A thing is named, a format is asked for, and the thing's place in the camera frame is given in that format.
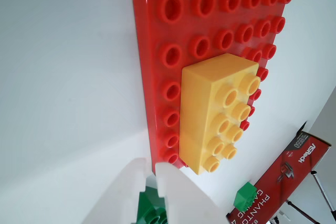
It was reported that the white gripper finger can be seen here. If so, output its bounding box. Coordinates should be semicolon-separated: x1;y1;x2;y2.
154;162;229;224
83;157;153;224

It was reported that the dark green lego brick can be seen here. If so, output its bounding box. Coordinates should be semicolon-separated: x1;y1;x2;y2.
135;186;169;224

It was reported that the yellow lego brick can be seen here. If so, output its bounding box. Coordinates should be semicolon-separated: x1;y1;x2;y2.
178;52;262;175

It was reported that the red lego baseplate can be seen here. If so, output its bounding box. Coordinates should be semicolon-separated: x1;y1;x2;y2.
129;0;296;170

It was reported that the small green block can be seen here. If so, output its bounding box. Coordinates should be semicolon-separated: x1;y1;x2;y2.
234;182;259;210

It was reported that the red ASRock cardboard box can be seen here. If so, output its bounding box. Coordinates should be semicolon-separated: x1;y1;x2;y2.
226;121;332;224

